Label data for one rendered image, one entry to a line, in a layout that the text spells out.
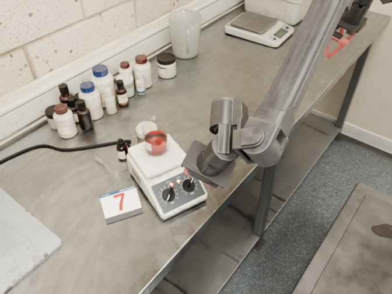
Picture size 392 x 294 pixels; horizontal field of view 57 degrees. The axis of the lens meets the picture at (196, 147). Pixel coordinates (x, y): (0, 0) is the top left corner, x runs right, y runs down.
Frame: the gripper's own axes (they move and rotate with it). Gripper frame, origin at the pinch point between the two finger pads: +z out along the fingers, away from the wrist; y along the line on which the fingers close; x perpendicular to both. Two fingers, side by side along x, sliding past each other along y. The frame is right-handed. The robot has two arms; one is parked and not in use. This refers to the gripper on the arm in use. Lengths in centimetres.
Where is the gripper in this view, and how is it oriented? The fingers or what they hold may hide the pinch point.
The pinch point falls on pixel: (198, 175)
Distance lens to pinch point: 83.5
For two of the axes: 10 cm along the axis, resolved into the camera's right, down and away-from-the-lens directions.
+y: -8.8, -4.8, -0.8
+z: -2.7, 3.5, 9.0
